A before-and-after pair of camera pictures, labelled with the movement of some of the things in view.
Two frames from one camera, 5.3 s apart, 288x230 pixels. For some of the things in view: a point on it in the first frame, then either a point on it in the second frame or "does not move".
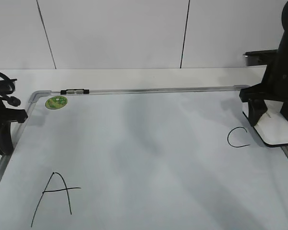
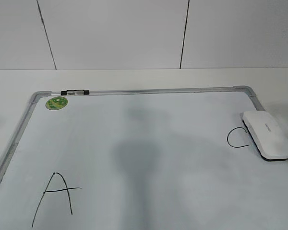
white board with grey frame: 172,158 does not move
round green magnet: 55,102 does not move
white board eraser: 274,128 -> 272,142
